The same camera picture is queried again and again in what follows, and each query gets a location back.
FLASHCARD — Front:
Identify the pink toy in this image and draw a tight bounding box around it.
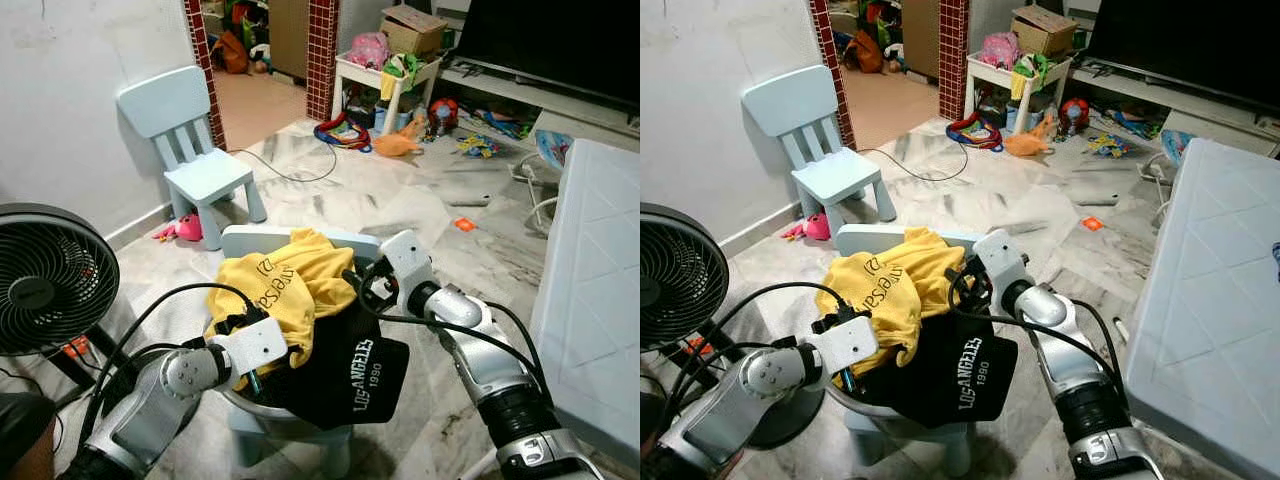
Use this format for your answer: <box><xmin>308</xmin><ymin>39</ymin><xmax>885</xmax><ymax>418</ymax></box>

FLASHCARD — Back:
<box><xmin>782</xmin><ymin>212</ymin><xmax>831</xmax><ymax>244</ymax></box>
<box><xmin>152</xmin><ymin>212</ymin><xmax>204</xmax><ymax>244</ymax></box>

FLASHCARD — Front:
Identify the yellow printed shirt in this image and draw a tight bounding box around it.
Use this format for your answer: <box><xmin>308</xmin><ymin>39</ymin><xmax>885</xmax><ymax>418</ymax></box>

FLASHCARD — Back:
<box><xmin>815</xmin><ymin>228</ymin><xmax>966</xmax><ymax>379</ymax></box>
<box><xmin>205</xmin><ymin>228</ymin><xmax>358</xmax><ymax>391</ymax></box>

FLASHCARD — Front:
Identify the white television stand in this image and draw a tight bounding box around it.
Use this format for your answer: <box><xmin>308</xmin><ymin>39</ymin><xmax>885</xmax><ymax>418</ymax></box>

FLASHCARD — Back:
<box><xmin>1070</xmin><ymin>60</ymin><xmax>1280</xmax><ymax>161</ymax></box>
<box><xmin>440</xmin><ymin>60</ymin><xmax>640</xmax><ymax>151</ymax></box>

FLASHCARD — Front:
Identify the orange plush toy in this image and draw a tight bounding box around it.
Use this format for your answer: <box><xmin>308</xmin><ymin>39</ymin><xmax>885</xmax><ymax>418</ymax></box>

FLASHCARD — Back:
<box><xmin>372</xmin><ymin>118</ymin><xmax>426</xmax><ymax>158</ymax></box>
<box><xmin>1003</xmin><ymin>118</ymin><xmax>1056</xmax><ymax>158</ymax></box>

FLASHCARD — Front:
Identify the white plastic folding table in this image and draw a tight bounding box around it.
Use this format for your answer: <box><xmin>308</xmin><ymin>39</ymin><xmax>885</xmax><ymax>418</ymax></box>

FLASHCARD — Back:
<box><xmin>528</xmin><ymin>138</ymin><xmax>640</xmax><ymax>471</ymax></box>
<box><xmin>1122</xmin><ymin>138</ymin><xmax>1280</xmax><ymax>480</ymax></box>

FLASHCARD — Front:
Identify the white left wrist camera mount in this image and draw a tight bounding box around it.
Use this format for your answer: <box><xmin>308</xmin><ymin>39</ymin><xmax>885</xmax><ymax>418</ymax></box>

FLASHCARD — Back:
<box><xmin>808</xmin><ymin>315</ymin><xmax>879</xmax><ymax>376</ymax></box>
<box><xmin>210</xmin><ymin>315</ymin><xmax>291</xmax><ymax>379</ymax></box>

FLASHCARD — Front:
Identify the red blue floor toy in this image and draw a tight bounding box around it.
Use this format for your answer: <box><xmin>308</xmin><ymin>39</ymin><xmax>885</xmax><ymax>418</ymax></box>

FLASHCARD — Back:
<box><xmin>313</xmin><ymin>110</ymin><xmax>374</xmax><ymax>153</ymax></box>
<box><xmin>945</xmin><ymin>110</ymin><xmax>1006</xmax><ymax>153</ymax></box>

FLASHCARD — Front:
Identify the white kids shelf table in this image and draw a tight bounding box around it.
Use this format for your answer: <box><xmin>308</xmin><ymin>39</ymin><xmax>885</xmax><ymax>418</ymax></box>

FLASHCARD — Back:
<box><xmin>333</xmin><ymin>52</ymin><xmax>443</xmax><ymax>136</ymax></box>
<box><xmin>965</xmin><ymin>52</ymin><xmax>1073</xmax><ymax>136</ymax></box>

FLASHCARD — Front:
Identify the pink backpack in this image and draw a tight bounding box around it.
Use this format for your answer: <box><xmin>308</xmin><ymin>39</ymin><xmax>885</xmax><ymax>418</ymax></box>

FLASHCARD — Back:
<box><xmin>345</xmin><ymin>30</ymin><xmax>393</xmax><ymax>71</ymax></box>
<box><xmin>980</xmin><ymin>30</ymin><xmax>1023</xmax><ymax>71</ymax></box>

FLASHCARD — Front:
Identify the brown cardboard box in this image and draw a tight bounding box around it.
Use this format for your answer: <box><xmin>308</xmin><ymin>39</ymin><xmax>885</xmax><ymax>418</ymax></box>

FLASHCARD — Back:
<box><xmin>380</xmin><ymin>5</ymin><xmax>449</xmax><ymax>56</ymax></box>
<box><xmin>1010</xmin><ymin>5</ymin><xmax>1081</xmax><ymax>56</ymax></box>

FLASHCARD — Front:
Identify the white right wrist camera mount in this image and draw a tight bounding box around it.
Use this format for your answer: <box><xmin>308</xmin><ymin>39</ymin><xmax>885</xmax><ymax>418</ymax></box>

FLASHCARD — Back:
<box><xmin>378</xmin><ymin>230</ymin><xmax>436</xmax><ymax>301</ymax></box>
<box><xmin>972</xmin><ymin>228</ymin><xmax>1031</xmax><ymax>301</ymax></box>

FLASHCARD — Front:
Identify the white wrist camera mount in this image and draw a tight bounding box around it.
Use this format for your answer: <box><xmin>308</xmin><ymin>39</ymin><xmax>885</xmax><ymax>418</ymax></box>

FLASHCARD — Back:
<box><xmin>808</xmin><ymin>315</ymin><xmax>879</xmax><ymax>376</ymax></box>
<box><xmin>972</xmin><ymin>228</ymin><xmax>1031</xmax><ymax>301</ymax></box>
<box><xmin>210</xmin><ymin>315</ymin><xmax>291</xmax><ymax>379</ymax></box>
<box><xmin>378</xmin><ymin>230</ymin><xmax>436</xmax><ymax>301</ymax></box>

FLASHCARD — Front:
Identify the black floor fan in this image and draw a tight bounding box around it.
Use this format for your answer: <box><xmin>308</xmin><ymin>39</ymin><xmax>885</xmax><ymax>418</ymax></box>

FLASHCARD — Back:
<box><xmin>640</xmin><ymin>203</ymin><xmax>741</xmax><ymax>381</ymax></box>
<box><xmin>0</xmin><ymin>203</ymin><xmax>121</xmax><ymax>391</ymax></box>

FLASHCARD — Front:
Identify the black television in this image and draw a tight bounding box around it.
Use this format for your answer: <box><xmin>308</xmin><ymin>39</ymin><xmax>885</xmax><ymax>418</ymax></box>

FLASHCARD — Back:
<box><xmin>1085</xmin><ymin>0</ymin><xmax>1280</xmax><ymax>109</ymax></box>
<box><xmin>455</xmin><ymin>0</ymin><xmax>640</xmax><ymax>109</ymax></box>

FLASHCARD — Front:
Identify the green yellow cloth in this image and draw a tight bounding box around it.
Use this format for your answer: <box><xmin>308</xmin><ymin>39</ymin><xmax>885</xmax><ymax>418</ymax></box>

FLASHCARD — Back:
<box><xmin>378</xmin><ymin>52</ymin><xmax>426</xmax><ymax>103</ymax></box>
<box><xmin>1010</xmin><ymin>52</ymin><xmax>1056</xmax><ymax>103</ymax></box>

